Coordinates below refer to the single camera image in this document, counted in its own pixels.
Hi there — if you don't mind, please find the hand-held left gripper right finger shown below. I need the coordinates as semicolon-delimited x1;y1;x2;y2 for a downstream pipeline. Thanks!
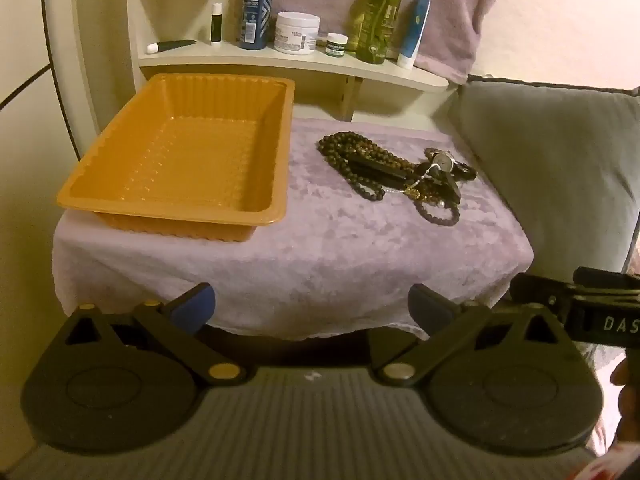
367;284;568;388

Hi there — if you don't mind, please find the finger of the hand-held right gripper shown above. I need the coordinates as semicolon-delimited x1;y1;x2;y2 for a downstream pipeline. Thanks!
510;273;577;314
572;266;640;294

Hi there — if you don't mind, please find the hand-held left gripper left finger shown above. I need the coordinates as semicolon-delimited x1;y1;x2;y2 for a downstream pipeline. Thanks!
65;282;251;387

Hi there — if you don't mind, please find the black wristwatch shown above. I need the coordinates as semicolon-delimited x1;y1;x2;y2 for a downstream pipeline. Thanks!
346;152;417;189

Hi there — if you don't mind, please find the orange plastic tray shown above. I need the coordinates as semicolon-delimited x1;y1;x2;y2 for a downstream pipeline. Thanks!
56;73;297;244

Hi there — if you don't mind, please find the brown bead necklace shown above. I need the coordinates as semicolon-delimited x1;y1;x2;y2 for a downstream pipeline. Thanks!
316;131;426;186

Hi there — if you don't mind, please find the person's right hand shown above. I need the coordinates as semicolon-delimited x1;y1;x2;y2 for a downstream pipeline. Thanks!
611;359;640;456

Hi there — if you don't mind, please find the lavender table towel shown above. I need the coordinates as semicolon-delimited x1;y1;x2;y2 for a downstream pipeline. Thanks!
51;117;534;342

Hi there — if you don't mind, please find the grey cushion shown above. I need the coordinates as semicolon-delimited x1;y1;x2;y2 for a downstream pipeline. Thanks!
440;75;640;306

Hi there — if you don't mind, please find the red and white printed object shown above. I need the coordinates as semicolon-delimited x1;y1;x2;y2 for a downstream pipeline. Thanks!
575;452;640;480

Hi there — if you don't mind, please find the black tube with white cap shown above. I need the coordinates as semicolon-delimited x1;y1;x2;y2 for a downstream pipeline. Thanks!
146;39;199;55

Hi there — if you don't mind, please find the white corner shelf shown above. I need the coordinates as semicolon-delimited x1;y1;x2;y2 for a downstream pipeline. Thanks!
125;0;451;123

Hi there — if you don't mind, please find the blue and white tube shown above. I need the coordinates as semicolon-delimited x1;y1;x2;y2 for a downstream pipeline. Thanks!
397;0;432;70

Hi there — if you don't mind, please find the lavender hanging towel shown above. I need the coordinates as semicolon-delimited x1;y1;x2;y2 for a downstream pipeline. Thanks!
232;0;504;85

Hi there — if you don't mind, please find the green oil spray bottle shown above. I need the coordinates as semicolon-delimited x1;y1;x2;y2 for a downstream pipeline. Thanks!
346;0;403;65

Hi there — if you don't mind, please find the white cream jar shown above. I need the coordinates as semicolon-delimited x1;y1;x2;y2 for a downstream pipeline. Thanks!
273;11;321;55

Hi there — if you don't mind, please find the blue spray bottle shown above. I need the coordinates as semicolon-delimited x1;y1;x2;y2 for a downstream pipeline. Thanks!
239;0;275;51

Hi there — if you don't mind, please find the black curved cable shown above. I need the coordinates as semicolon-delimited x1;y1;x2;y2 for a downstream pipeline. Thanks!
0;0;83;158

